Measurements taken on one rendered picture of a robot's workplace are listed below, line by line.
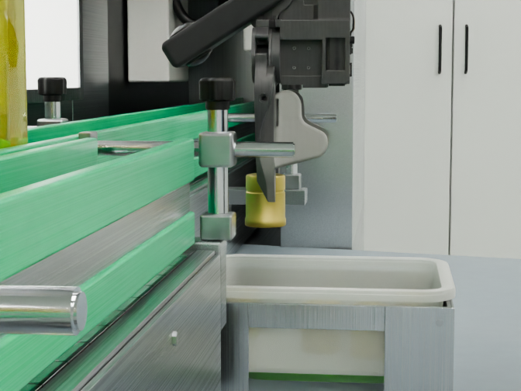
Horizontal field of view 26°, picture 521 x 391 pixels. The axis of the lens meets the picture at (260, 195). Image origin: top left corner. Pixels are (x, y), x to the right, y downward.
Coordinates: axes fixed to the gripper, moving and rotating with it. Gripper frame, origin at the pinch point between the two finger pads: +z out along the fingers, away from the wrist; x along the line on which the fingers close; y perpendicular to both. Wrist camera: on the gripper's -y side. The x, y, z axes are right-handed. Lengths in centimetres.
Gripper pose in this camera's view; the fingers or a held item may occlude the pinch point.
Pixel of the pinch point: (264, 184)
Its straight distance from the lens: 97.1
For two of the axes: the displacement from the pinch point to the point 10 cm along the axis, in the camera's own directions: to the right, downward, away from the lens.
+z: 0.0, 9.9, 1.1
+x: 0.8, -1.1, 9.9
